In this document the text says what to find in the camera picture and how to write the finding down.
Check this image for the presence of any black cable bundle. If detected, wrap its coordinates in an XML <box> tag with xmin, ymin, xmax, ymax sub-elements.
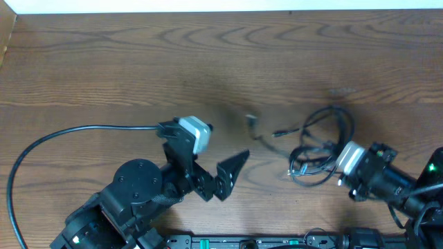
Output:
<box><xmin>244</xmin><ymin>105</ymin><xmax>356</xmax><ymax>188</ymax></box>

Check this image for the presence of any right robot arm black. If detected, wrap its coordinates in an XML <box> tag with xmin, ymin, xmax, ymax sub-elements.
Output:
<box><xmin>336</xmin><ymin>141</ymin><xmax>442</xmax><ymax>248</ymax></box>

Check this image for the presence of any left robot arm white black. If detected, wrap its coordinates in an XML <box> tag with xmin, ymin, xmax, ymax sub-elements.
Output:
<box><xmin>50</xmin><ymin>116</ymin><xmax>250</xmax><ymax>248</ymax></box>

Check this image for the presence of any right camera black cable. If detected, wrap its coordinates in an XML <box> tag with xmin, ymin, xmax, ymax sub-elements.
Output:
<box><xmin>387</xmin><ymin>183</ymin><xmax>443</xmax><ymax>231</ymax></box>

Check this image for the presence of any camera black cable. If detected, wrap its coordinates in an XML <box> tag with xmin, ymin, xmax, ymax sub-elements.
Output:
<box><xmin>387</xmin><ymin>183</ymin><xmax>443</xmax><ymax>231</ymax></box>
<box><xmin>6</xmin><ymin>124</ymin><xmax>160</xmax><ymax>249</ymax></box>

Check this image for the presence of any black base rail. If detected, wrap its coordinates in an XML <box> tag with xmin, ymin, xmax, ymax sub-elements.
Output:
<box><xmin>165</xmin><ymin>228</ymin><xmax>408</xmax><ymax>249</ymax></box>

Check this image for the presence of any left camera black cable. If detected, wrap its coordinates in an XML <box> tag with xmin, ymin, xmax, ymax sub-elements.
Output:
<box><xmin>6</xmin><ymin>124</ymin><xmax>160</xmax><ymax>249</ymax></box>

